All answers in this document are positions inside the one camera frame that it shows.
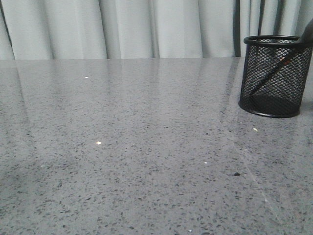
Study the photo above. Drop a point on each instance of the black mesh pen bucket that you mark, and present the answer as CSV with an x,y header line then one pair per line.
x,y
274,76

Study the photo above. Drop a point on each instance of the grey curtain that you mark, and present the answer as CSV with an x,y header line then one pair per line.
x,y
129,29

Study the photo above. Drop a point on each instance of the grey orange handled scissors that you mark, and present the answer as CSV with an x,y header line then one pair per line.
x,y
305,38

